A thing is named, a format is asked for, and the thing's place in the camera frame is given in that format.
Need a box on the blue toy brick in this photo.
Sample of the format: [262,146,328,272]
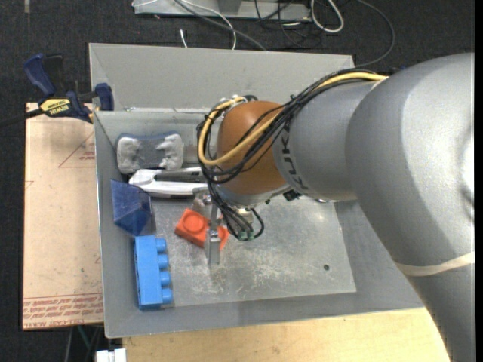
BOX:
[134,235,176,311]

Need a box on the brown cardboard board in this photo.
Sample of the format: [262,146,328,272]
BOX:
[22,102,105,331]

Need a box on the orange toy brick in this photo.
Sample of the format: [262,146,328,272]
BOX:
[174,207,231,250]

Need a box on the dark blue prism block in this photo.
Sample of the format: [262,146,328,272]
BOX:
[109,179,154,237]

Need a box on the grey metal bin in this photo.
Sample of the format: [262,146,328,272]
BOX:
[88,42,426,339]

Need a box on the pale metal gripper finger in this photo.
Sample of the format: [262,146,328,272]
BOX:
[205,229,223,267]
[193,195,212,215]

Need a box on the white and grey hand tool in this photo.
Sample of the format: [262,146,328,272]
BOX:
[128,167,209,200]

